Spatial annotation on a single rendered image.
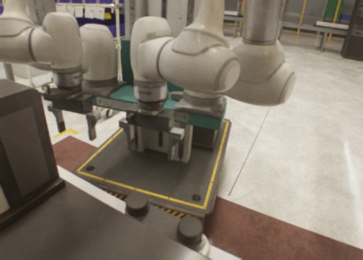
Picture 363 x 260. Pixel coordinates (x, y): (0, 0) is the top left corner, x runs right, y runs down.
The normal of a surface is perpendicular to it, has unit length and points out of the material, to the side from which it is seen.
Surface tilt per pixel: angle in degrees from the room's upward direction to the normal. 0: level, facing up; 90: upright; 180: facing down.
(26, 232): 0
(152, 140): 90
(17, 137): 90
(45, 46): 89
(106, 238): 0
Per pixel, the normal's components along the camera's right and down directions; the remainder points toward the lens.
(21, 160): 0.88, 0.25
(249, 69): -0.54, 0.44
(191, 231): 0.06, -0.90
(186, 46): -0.54, -0.18
